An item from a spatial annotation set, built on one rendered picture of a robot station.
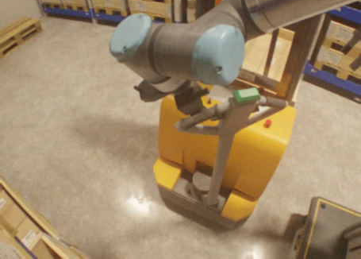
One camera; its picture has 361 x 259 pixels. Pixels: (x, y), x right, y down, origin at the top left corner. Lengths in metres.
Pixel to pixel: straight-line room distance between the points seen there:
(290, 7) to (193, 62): 0.18
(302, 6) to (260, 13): 0.07
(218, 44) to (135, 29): 0.14
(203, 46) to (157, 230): 1.75
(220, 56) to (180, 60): 0.06
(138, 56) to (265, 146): 1.06
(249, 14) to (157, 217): 1.78
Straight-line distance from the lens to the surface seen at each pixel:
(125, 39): 0.39
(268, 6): 0.40
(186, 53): 0.33
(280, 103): 0.87
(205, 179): 1.62
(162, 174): 1.76
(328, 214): 1.94
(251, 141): 1.34
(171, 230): 1.95
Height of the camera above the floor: 1.88
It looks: 50 degrees down
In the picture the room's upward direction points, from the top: 2 degrees counter-clockwise
